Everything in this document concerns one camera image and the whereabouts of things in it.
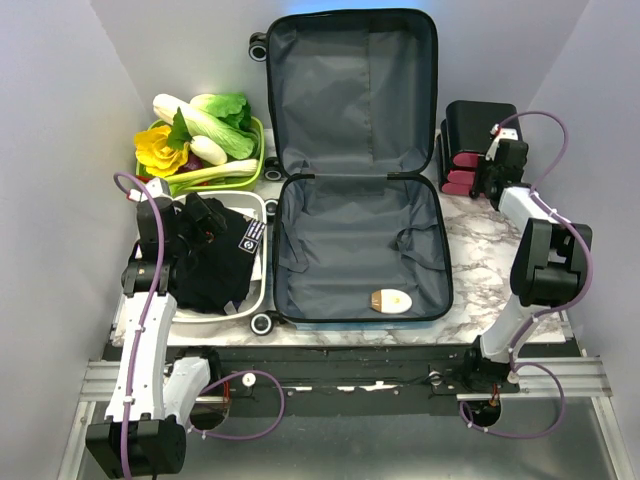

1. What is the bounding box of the black bag with pink trim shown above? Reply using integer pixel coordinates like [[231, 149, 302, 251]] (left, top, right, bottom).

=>
[[434, 100, 517, 196]]

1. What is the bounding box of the black garment with label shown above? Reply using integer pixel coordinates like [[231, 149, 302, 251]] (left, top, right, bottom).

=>
[[172, 197, 267, 315]]

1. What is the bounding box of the blue fish print suitcase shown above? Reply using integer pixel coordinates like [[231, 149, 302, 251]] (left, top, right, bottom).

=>
[[264, 8, 453, 329]]

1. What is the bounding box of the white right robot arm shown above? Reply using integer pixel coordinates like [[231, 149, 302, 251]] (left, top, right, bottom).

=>
[[459, 137, 592, 392]]

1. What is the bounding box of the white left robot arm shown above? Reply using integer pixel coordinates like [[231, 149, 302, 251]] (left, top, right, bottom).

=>
[[86, 194, 222, 479]]

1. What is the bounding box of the purple onion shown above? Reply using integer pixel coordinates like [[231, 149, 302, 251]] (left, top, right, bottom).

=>
[[176, 152, 204, 174]]

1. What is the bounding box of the green vegetable basket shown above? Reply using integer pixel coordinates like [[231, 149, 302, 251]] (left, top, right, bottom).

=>
[[134, 107, 260, 191]]

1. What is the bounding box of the white radish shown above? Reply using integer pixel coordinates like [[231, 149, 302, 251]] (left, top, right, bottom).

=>
[[190, 135, 228, 166]]

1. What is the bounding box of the green white leek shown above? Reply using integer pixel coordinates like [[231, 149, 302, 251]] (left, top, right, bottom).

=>
[[166, 159, 262, 196]]

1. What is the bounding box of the yellow flower cabbage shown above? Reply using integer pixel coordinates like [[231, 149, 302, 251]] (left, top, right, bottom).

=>
[[134, 125, 189, 178]]

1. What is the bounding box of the white napa cabbage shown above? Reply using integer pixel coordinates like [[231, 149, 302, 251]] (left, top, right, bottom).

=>
[[153, 94, 256, 160]]

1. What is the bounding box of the green leafy lettuce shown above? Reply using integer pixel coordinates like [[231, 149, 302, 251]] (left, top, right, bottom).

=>
[[189, 93, 251, 131]]

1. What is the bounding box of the white rectangular tray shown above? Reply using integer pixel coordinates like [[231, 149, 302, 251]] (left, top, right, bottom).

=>
[[173, 190, 269, 325]]

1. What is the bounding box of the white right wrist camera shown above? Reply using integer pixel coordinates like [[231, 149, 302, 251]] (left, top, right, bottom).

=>
[[485, 124, 519, 161]]

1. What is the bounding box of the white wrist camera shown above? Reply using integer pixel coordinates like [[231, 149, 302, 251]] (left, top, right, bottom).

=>
[[127, 177, 172, 203], [485, 124, 519, 161]]

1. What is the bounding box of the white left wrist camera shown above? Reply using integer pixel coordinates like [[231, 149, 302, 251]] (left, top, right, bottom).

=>
[[127, 177, 172, 203]]

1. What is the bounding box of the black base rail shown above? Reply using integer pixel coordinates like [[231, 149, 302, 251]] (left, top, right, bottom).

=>
[[165, 345, 519, 417]]

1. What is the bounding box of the aluminium frame rail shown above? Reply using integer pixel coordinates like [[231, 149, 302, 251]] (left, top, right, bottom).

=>
[[57, 356, 635, 479]]

